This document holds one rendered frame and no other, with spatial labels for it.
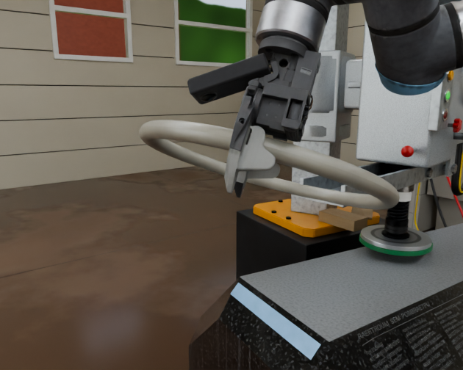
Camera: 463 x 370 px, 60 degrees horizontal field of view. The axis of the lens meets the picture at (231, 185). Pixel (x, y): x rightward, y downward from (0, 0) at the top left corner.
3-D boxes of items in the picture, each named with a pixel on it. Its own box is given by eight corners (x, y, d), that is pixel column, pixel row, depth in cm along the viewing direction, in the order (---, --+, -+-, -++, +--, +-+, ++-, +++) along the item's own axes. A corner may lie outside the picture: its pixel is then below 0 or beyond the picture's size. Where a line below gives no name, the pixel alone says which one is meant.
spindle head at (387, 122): (400, 156, 151) (412, 29, 141) (466, 163, 136) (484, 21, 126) (353, 168, 126) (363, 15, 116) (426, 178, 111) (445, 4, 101)
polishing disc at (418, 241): (435, 235, 133) (436, 231, 133) (426, 256, 116) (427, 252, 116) (370, 224, 145) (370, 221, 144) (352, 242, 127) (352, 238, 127)
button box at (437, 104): (437, 128, 113) (449, 20, 107) (447, 128, 111) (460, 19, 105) (426, 130, 108) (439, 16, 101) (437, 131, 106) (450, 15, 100)
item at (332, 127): (269, 137, 209) (270, 54, 200) (320, 133, 226) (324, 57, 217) (314, 144, 180) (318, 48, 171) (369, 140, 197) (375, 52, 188)
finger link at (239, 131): (239, 145, 49) (260, 85, 52) (227, 142, 49) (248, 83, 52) (243, 161, 54) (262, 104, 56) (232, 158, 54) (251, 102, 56)
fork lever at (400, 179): (400, 167, 149) (402, 154, 148) (458, 175, 136) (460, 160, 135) (286, 195, 101) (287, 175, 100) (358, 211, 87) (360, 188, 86)
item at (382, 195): (248, 186, 112) (250, 175, 112) (433, 225, 79) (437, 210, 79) (87, 127, 77) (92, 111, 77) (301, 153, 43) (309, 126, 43)
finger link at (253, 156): (262, 194, 48) (284, 128, 51) (216, 182, 49) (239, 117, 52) (264, 202, 51) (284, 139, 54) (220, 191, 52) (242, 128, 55)
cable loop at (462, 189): (464, 189, 184) (473, 120, 177) (472, 191, 182) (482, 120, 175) (447, 199, 168) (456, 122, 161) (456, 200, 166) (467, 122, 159)
